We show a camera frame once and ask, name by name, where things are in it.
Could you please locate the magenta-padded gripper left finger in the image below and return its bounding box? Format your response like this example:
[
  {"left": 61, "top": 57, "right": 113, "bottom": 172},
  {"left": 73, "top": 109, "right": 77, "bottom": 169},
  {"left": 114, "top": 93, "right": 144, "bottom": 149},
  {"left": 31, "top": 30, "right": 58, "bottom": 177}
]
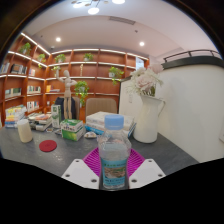
[{"left": 61, "top": 147, "right": 102, "bottom": 190}]

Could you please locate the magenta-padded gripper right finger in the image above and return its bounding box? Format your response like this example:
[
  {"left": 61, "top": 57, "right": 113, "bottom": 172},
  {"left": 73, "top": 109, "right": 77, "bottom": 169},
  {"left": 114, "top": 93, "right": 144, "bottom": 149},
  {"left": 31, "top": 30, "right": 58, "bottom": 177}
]
[{"left": 127, "top": 148, "right": 167, "bottom": 190}]

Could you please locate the clear blue-capped water bottle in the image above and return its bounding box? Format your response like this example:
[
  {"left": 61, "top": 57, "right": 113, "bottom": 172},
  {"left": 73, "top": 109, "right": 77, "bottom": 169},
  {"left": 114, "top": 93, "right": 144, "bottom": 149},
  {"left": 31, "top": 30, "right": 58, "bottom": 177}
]
[{"left": 97, "top": 114, "right": 132, "bottom": 191}]

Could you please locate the flat round red coaster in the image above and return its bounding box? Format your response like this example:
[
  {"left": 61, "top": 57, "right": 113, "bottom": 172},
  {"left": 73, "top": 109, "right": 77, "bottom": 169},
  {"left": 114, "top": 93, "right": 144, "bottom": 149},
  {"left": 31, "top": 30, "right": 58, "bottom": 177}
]
[{"left": 38, "top": 139, "right": 58, "bottom": 153}]

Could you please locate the green and white tissue box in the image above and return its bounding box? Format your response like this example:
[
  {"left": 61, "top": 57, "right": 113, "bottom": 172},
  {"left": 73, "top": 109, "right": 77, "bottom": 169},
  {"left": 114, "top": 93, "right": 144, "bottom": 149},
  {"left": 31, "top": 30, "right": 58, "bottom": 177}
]
[{"left": 59, "top": 118, "right": 86, "bottom": 142}]

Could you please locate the white pitcher vase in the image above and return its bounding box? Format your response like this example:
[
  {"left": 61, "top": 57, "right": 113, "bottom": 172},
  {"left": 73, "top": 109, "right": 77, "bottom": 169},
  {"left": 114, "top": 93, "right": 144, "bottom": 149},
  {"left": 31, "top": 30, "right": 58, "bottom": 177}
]
[{"left": 133, "top": 94, "right": 167, "bottom": 144}]

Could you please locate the stack of white books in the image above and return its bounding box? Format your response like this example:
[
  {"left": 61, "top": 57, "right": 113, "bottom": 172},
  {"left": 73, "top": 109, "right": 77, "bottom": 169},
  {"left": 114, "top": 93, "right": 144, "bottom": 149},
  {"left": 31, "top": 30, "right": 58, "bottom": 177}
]
[{"left": 85, "top": 111, "right": 137, "bottom": 138}]

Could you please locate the tall green and white carton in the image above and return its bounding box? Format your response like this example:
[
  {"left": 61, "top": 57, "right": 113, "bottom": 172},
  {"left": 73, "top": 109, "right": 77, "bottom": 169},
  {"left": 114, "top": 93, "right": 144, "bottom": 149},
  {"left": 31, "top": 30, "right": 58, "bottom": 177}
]
[{"left": 50, "top": 104, "right": 63, "bottom": 129}]

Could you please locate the stack of galaxy-cover books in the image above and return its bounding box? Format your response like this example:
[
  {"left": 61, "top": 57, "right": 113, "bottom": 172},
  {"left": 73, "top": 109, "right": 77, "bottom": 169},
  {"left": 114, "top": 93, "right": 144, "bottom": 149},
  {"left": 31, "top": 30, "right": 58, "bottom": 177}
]
[{"left": 28, "top": 112, "right": 53, "bottom": 132}]

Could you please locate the cream ceramic mug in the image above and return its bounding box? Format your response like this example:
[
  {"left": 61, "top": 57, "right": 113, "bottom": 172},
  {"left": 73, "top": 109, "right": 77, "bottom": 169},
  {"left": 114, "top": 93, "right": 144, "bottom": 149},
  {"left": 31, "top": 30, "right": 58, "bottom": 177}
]
[{"left": 16, "top": 118, "right": 34, "bottom": 144}]

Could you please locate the dark blue chair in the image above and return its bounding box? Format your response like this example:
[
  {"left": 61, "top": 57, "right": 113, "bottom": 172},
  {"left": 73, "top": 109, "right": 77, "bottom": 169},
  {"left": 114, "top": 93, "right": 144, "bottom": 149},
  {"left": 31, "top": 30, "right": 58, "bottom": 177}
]
[{"left": 54, "top": 96, "right": 77, "bottom": 119}]

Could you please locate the tan upholstered chair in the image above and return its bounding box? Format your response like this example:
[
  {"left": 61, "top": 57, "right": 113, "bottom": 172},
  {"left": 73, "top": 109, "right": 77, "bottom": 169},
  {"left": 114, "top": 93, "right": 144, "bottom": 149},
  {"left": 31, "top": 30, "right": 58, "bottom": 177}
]
[{"left": 85, "top": 97, "right": 118, "bottom": 118}]

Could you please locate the wooden artist mannequin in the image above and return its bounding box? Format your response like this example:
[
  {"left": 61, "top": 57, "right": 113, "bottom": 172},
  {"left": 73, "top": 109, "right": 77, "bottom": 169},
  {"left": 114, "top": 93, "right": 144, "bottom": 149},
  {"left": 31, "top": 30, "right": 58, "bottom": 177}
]
[{"left": 55, "top": 69, "right": 78, "bottom": 120}]

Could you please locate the stack of colourful books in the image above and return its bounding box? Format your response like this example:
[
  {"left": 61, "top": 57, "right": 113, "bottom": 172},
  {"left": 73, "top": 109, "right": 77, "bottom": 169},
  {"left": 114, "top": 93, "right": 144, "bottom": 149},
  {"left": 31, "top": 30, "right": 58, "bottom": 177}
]
[{"left": 4, "top": 104, "right": 28, "bottom": 129}]

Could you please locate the pink and white flower bouquet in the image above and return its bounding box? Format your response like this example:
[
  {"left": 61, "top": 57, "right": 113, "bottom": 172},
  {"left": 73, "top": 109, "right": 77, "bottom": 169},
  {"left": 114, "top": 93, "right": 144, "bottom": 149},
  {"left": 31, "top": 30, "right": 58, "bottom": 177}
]
[{"left": 125, "top": 63, "right": 165, "bottom": 98}]

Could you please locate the orange wooden shelf unit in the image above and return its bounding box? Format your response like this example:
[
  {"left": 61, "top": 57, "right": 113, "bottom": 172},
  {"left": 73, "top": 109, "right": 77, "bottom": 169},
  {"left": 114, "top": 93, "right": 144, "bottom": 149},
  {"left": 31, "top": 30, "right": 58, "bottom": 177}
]
[{"left": 0, "top": 32, "right": 150, "bottom": 129}]

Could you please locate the ceiling air vent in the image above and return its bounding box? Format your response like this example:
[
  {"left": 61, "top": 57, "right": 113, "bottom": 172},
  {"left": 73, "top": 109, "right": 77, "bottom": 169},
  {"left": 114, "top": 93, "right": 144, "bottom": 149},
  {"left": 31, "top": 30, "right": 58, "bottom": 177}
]
[{"left": 109, "top": 15, "right": 137, "bottom": 26}]

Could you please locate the branched ceiling chandelier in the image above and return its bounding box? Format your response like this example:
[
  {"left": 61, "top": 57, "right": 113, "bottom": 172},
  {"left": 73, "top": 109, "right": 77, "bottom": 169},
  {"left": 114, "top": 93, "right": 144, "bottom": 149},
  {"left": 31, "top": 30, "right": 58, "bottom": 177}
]
[{"left": 70, "top": 0, "right": 126, "bottom": 16}]

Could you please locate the black ceiling track rail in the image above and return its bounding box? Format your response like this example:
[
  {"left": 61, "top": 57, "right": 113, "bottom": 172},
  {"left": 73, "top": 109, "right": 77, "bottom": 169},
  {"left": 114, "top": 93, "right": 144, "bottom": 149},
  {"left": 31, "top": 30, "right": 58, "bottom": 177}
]
[{"left": 162, "top": 49, "right": 223, "bottom": 64}]

